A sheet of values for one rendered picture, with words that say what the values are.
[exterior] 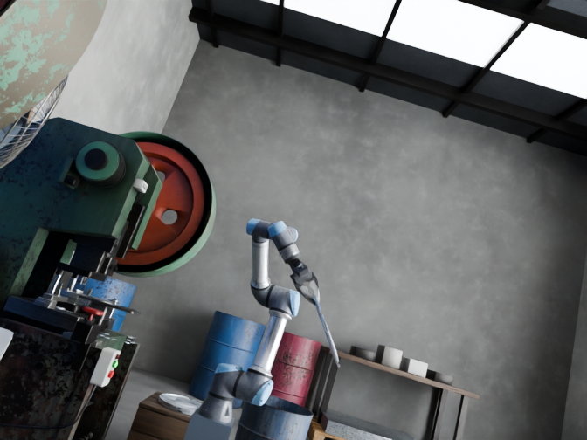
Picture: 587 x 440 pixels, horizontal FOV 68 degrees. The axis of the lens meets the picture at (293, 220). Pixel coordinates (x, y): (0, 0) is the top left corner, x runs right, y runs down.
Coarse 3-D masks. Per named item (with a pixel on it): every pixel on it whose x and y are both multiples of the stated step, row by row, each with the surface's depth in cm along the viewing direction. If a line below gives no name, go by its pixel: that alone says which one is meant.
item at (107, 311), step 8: (80, 296) 194; (88, 296) 196; (96, 304) 195; (104, 304) 193; (112, 304) 198; (104, 312) 195; (112, 312) 203; (128, 312) 193; (136, 312) 199; (96, 320) 194; (104, 320) 197; (104, 328) 200
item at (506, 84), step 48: (192, 0) 533; (240, 0) 508; (480, 0) 392; (528, 0) 395; (576, 0) 382; (240, 48) 599; (288, 48) 541; (336, 48) 539; (384, 48) 513; (432, 96) 574; (480, 96) 540; (528, 96) 519; (576, 96) 496; (576, 144) 582
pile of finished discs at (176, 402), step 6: (162, 396) 241; (168, 396) 241; (174, 396) 246; (180, 396) 250; (162, 402) 228; (168, 402) 225; (174, 402) 232; (180, 402) 233; (186, 402) 237; (192, 402) 242; (198, 402) 249; (168, 408) 225; (174, 408) 224; (180, 408) 228; (186, 408) 228; (192, 408) 233; (186, 414) 224
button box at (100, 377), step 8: (104, 352) 169; (112, 352) 170; (120, 352) 176; (104, 360) 169; (112, 360) 169; (96, 368) 168; (104, 368) 168; (112, 368) 173; (96, 376) 167; (104, 376) 167; (96, 384) 167; (104, 384) 169; (88, 400) 165; (0, 424) 162; (8, 424) 162; (72, 424) 163
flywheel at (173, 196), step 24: (144, 144) 254; (168, 168) 255; (192, 168) 252; (168, 192) 251; (192, 192) 250; (192, 216) 246; (144, 240) 244; (168, 240) 245; (192, 240) 248; (120, 264) 238; (144, 264) 238
